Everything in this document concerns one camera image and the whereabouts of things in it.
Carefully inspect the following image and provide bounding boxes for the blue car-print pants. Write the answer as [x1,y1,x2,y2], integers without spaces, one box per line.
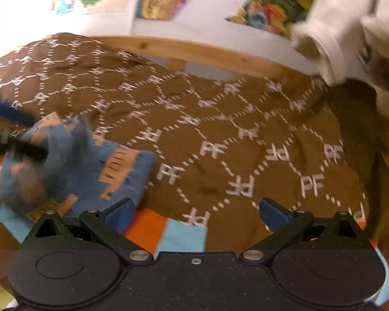
[0,113,159,225]

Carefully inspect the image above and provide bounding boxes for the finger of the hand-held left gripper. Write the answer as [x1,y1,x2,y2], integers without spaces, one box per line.
[0,136,50,165]
[0,87,36,128]

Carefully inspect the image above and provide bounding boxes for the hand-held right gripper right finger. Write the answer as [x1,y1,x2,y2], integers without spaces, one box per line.
[238,197,369,264]

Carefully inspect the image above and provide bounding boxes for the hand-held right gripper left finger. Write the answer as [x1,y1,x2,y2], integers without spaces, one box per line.
[21,197,154,264]

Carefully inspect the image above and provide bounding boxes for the white wall pipe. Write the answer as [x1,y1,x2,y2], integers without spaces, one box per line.
[127,0,137,37]

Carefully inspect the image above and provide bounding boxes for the colourful landscape wall poster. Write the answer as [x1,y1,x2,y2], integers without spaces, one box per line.
[225,0,316,39]

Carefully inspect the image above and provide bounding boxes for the colourful patchwork bed sheet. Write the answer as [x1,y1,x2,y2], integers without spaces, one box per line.
[0,113,389,311]

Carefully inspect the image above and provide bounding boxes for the brown patterned blanket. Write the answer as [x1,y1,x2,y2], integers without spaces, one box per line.
[0,32,380,253]

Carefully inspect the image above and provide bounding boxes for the white hanging garment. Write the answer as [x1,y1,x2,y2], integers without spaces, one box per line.
[291,0,389,86]

